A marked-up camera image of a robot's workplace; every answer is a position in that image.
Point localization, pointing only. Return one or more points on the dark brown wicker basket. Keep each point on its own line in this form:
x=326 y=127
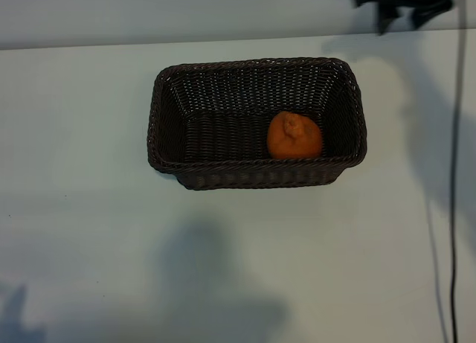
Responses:
x=223 y=134

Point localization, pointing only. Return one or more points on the orange fruit with knobby stem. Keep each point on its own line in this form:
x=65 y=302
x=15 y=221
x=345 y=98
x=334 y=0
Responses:
x=294 y=136

